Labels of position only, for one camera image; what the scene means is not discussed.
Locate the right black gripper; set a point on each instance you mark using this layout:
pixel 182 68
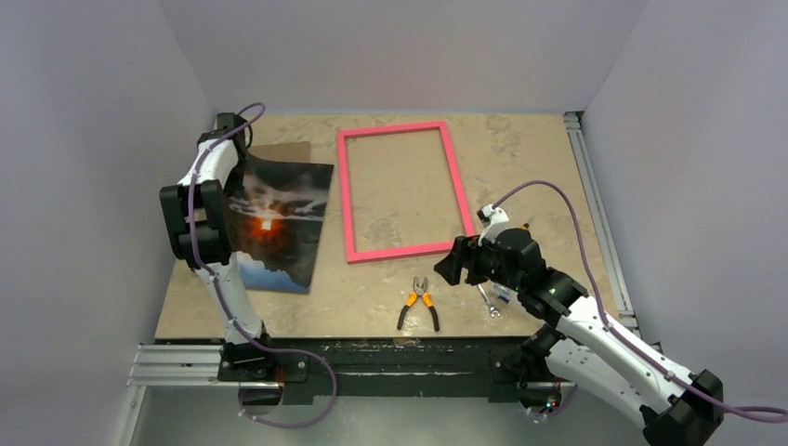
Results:
pixel 466 259

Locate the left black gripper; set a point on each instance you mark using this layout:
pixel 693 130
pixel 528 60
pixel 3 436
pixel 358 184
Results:
pixel 236 185

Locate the landscape photo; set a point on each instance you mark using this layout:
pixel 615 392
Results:
pixel 279 215

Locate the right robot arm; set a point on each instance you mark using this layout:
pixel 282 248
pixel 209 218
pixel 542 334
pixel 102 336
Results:
pixel 581 343

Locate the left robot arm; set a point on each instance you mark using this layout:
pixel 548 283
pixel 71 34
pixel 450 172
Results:
pixel 201 232

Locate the clear screw organizer box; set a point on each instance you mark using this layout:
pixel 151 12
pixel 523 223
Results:
pixel 504 293

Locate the silver wrench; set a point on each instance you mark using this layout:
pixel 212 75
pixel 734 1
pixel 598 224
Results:
pixel 493 310

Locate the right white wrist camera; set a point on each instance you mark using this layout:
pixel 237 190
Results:
pixel 494 220

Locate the brown frame backing board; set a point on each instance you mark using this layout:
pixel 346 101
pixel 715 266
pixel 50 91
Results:
pixel 288 152

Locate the aluminium frame rail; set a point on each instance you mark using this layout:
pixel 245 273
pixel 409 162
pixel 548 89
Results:
pixel 596 207

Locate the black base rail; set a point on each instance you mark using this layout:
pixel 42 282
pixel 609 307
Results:
pixel 497 369

